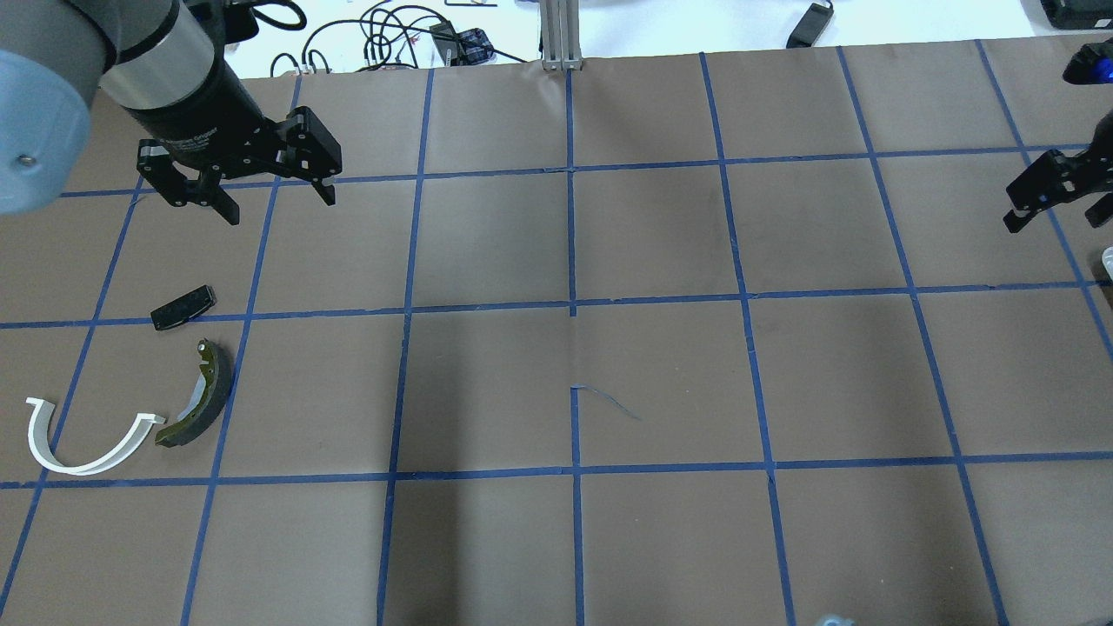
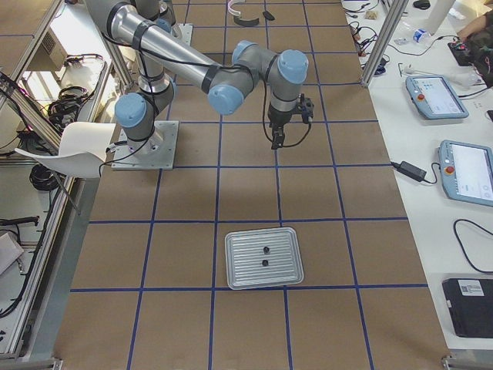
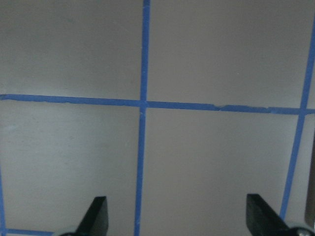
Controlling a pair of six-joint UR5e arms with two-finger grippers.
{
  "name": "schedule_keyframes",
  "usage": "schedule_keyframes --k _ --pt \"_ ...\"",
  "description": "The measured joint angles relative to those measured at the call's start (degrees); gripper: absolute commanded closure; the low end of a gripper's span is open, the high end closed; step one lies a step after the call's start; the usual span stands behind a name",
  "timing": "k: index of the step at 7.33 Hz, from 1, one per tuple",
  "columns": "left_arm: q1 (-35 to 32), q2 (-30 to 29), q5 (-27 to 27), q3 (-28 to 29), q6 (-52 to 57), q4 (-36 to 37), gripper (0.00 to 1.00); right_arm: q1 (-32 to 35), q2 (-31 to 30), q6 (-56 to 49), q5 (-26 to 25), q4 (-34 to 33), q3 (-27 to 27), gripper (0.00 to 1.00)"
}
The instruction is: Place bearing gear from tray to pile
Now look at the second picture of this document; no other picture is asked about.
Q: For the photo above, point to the black brake pad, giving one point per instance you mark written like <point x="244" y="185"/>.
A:
<point x="268" y="16"/>

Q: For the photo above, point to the black box device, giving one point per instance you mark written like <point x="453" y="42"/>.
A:
<point x="469" y="303"/>

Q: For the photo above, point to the teach pendant near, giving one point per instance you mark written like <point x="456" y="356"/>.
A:
<point x="466" y="172"/>

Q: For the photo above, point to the white plastic chair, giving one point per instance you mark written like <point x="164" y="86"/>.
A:
<point x="82" y="151"/>

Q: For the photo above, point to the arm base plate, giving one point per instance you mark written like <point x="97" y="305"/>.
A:
<point x="183" y="32"/>
<point x="157" y="153"/>

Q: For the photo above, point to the white curved plastic part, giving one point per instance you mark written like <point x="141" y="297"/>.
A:
<point x="230" y="7"/>

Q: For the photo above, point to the black power adapter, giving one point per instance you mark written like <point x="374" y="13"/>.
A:
<point x="410" y="170"/>

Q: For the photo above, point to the person at desk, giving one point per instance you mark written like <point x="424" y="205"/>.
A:
<point x="477" y="36"/>

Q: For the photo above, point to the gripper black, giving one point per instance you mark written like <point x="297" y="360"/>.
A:
<point x="278" y="120"/>

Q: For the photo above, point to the silver ribbed metal tray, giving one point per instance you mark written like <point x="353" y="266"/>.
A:
<point x="244" y="254"/>

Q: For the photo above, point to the aluminium frame post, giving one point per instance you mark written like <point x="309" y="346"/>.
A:
<point x="384" y="36"/>

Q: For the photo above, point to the green brake shoe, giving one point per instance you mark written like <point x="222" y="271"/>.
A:
<point x="246" y="22"/>

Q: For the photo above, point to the teach pendant far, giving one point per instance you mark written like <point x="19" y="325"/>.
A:
<point x="434" y="98"/>

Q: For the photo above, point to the teach pendant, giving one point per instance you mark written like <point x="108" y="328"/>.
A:
<point x="434" y="98"/>
<point x="466" y="172"/>

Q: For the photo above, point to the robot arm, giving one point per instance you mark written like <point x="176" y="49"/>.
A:
<point x="160" y="12"/>
<point x="147" y="27"/>

